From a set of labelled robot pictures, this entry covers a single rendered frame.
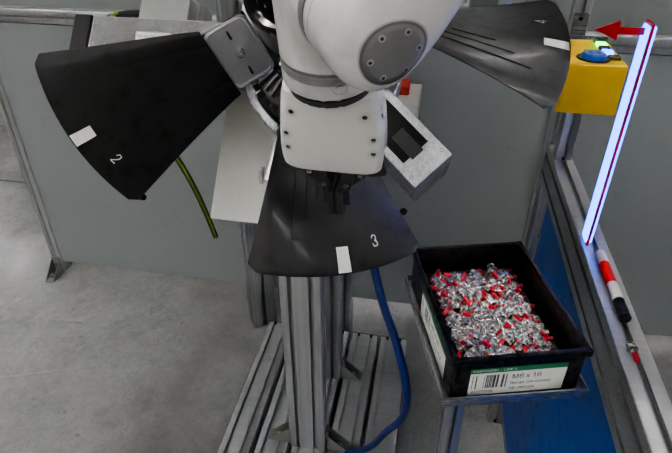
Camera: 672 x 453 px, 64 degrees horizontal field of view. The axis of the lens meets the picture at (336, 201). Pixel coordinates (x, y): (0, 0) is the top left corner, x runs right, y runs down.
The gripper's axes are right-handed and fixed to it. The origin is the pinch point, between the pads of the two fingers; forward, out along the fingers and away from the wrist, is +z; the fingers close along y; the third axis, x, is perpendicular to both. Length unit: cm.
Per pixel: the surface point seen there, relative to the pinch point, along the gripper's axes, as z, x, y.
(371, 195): 8.9, -8.1, -2.7
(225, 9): 23, -75, 42
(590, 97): 16, -42, -36
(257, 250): 6.6, 4.3, 9.0
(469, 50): -6.3, -19.5, -13.0
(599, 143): 59, -80, -56
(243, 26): -5.8, -22.6, 16.5
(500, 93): 48, -84, -28
